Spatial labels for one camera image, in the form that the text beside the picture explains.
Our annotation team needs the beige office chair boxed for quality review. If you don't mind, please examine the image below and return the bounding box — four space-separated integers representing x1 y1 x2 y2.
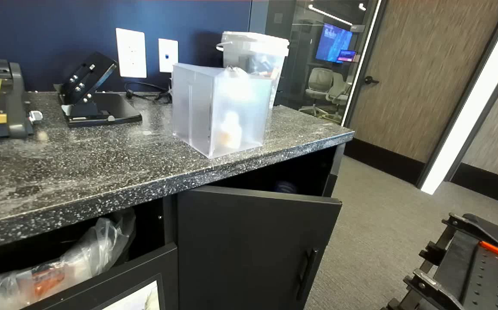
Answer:
305 68 348 106

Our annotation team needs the clear plastic trash bag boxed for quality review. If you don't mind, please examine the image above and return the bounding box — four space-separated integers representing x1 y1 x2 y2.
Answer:
0 213 136 310

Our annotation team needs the black cabinet door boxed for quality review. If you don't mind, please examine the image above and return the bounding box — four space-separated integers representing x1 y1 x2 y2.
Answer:
177 187 341 310

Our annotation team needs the black door handle bar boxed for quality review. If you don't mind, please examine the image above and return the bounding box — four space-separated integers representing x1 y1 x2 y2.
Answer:
296 249 319 300

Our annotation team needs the orange clamp handle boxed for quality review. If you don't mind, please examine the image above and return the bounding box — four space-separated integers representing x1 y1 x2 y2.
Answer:
479 242 498 257

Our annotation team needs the wooden office door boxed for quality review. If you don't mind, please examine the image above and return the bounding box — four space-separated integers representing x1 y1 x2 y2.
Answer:
350 0 498 163

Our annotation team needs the white wall outlet plate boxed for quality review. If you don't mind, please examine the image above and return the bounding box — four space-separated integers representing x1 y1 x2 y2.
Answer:
115 28 146 78

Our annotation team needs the clear plastic lidded tub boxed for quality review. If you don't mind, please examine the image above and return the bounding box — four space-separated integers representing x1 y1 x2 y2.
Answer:
215 32 289 109

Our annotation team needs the black perforated work cart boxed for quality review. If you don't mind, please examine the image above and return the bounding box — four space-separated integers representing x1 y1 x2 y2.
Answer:
381 214 498 310

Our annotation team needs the frosted plastic box container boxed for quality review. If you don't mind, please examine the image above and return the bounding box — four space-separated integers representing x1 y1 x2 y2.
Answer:
172 64 270 159

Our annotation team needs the black pull-out trash drawer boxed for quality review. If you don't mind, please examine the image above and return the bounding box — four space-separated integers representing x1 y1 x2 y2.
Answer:
24 244 177 310

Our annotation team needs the white wall switch plate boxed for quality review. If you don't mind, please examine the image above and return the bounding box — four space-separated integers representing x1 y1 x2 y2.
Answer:
158 39 179 73

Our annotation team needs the blue lit monitor screen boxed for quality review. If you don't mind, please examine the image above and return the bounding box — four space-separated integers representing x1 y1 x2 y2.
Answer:
315 25 355 64

